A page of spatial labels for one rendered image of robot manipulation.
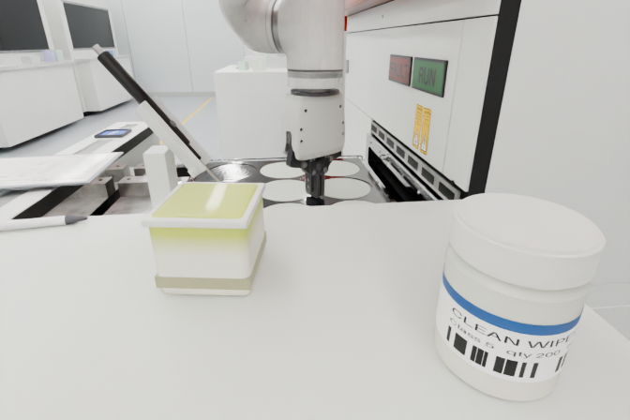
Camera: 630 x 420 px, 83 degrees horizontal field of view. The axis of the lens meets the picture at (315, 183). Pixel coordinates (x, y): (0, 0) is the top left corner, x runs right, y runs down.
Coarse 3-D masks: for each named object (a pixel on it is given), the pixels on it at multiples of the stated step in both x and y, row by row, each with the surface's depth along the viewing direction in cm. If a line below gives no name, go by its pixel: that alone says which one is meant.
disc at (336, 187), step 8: (328, 184) 66; (336, 184) 66; (344, 184) 66; (352, 184) 66; (360, 184) 66; (328, 192) 62; (336, 192) 62; (344, 192) 62; (352, 192) 63; (360, 192) 63; (368, 192) 63
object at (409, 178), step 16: (368, 144) 84; (384, 144) 76; (368, 160) 86; (384, 160) 72; (400, 160) 66; (384, 176) 78; (400, 176) 63; (416, 176) 58; (384, 192) 73; (416, 192) 56; (432, 192) 52
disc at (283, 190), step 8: (272, 184) 66; (280, 184) 66; (288, 184) 66; (296, 184) 66; (304, 184) 66; (264, 192) 63; (272, 192) 63; (280, 192) 63; (288, 192) 63; (296, 192) 63; (304, 192) 63; (272, 200) 60; (280, 200) 60; (288, 200) 60
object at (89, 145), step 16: (112, 128) 82; (144, 128) 82; (80, 144) 69; (96, 144) 71; (112, 144) 69; (0, 192) 47; (16, 192) 48; (32, 192) 47; (48, 192) 47; (0, 208) 43; (16, 208) 43
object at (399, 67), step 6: (390, 60) 69; (396, 60) 66; (402, 60) 62; (408, 60) 60; (390, 66) 69; (396, 66) 66; (402, 66) 63; (408, 66) 60; (390, 72) 69; (396, 72) 66; (402, 72) 63; (408, 72) 60; (390, 78) 69; (396, 78) 66; (402, 78) 63; (408, 78) 60
